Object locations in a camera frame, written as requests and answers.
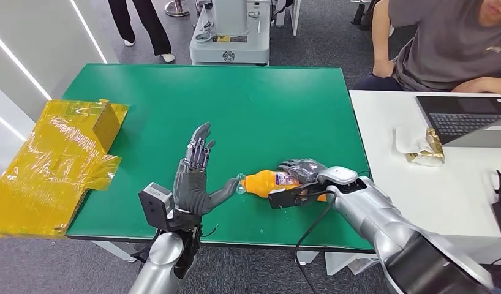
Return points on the white furniture leg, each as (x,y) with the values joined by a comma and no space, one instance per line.
(294,14)

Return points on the silver round stand base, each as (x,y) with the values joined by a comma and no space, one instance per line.
(176,7)

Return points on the person in grey shirt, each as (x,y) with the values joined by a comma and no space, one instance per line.
(445,44)

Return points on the white machine with column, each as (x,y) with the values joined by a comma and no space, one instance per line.
(230,38)

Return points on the white wall light strip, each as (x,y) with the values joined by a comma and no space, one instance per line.
(19,65)
(7,125)
(90,32)

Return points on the orange plastic bottle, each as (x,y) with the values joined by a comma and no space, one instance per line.
(262,183)

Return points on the gold foil snack packet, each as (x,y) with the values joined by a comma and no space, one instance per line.
(433,152)

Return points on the standing person in black trousers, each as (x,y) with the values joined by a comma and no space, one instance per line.
(153,28)

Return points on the white paper tissue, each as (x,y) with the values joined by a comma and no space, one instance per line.
(406,140)

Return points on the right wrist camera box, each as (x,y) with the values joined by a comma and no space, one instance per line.
(291,196)

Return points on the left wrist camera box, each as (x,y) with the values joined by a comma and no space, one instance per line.
(153,207)

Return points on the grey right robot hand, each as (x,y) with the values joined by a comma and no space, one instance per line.
(303,169)

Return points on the yellow taped cardboard box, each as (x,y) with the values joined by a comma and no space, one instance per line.
(43,170)

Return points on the white table leg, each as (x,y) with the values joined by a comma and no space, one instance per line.
(339,261)
(114,251)

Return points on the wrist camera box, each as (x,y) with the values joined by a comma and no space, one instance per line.
(153,207)
(291,196)

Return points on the dark grey laptop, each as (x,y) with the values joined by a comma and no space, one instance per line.
(457,115)

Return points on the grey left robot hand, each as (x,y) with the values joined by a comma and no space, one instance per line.
(191,190)

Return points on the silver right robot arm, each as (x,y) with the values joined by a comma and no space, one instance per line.
(380,219)

